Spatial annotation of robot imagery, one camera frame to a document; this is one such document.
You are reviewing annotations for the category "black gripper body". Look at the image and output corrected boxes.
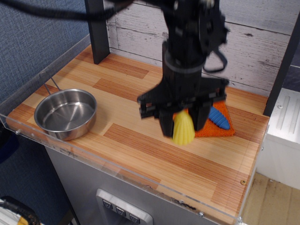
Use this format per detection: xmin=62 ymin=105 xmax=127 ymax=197
xmin=137 ymin=61 xmax=229 ymax=118

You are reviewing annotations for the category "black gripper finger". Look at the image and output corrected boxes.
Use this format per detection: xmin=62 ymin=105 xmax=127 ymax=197
xmin=188 ymin=101 xmax=212 ymax=131
xmin=158 ymin=110 xmax=174 ymax=137

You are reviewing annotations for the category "yellow toy corn cob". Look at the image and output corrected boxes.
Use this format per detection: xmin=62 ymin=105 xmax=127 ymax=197
xmin=172 ymin=110 xmax=195 ymax=145

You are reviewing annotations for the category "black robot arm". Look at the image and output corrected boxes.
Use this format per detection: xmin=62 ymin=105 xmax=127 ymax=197
xmin=137 ymin=0 xmax=229 ymax=137

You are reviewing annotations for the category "yellow object bottom left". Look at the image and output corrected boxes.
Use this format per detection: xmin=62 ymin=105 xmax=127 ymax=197
xmin=17 ymin=217 xmax=29 ymax=225

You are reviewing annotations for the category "orange knitted cloth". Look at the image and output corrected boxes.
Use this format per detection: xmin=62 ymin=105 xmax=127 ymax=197
xmin=172 ymin=100 xmax=235 ymax=138

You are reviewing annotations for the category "white metal box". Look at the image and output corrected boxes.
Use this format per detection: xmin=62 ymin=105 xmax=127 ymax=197
xmin=256 ymin=88 xmax=300 ymax=189

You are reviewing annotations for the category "stainless steel pot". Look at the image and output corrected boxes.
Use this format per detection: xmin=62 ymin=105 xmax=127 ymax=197
xmin=34 ymin=77 xmax=98 ymax=141

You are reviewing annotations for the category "silver toy fridge cabinet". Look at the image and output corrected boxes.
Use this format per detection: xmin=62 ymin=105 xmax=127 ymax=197
xmin=46 ymin=148 xmax=236 ymax=225

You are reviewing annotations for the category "silver dispenser button panel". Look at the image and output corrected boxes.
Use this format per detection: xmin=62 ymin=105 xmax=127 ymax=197
xmin=96 ymin=188 xmax=154 ymax=225

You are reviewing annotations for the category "blue handled metal spoon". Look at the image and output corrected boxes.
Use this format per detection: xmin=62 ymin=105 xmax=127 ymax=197
xmin=209 ymin=106 xmax=230 ymax=130

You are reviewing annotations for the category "right black vertical post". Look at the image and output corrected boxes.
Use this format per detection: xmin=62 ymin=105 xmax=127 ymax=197
xmin=263 ymin=14 xmax=300 ymax=117

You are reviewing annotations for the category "black vertical post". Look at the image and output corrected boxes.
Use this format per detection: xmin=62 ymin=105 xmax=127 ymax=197
xmin=84 ymin=0 xmax=110 ymax=64
xmin=263 ymin=14 xmax=300 ymax=117

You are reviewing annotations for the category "left black vertical post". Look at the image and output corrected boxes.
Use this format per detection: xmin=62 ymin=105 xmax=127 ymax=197
xmin=84 ymin=0 xmax=110 ymax=64

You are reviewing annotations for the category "black braided cable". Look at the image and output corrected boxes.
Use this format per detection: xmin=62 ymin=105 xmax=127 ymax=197
xmin=0 ymin=0 xmax=132 ymax=22

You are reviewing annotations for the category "clear acrylic guard rail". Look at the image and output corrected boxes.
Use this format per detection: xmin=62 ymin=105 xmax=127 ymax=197
xmin=0 ymin=37 xmax=269 ymax=225

